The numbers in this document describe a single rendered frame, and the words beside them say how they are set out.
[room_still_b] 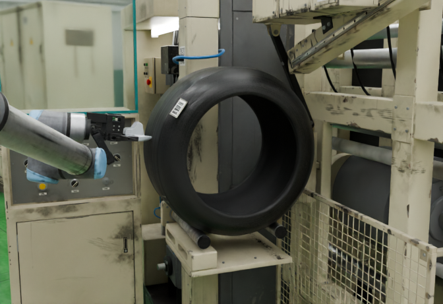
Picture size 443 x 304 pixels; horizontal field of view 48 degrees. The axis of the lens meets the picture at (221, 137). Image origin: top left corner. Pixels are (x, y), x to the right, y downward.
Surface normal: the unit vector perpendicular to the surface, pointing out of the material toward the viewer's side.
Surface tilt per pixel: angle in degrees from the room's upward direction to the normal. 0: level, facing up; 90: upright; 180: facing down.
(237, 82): 79
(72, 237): 90
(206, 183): 90
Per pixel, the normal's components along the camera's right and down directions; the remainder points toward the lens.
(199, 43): 0.35, 0.14
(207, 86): -0.09, -0.54
